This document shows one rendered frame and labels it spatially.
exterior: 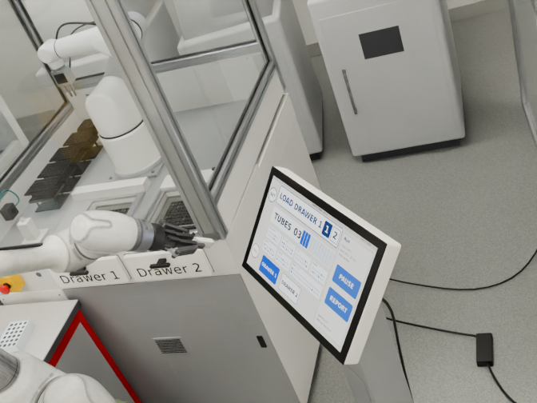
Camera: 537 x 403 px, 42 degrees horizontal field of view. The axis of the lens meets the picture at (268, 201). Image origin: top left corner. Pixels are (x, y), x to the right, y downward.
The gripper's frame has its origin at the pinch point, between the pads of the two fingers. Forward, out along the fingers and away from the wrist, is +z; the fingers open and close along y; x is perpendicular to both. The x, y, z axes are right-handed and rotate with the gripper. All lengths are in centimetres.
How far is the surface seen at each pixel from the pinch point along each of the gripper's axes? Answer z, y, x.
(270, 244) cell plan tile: 5.8, -14.4, -15.8
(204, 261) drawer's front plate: 16.5, 7.9, 15.3
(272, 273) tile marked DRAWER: 5.5, -21.3, -11.9
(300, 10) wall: 236, 258, -2
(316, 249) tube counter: 0.9, -29.3, -29.4
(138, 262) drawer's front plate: 6.9, 21.4, 32.0
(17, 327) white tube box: -11, 31, 79
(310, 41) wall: 254, 248, 12
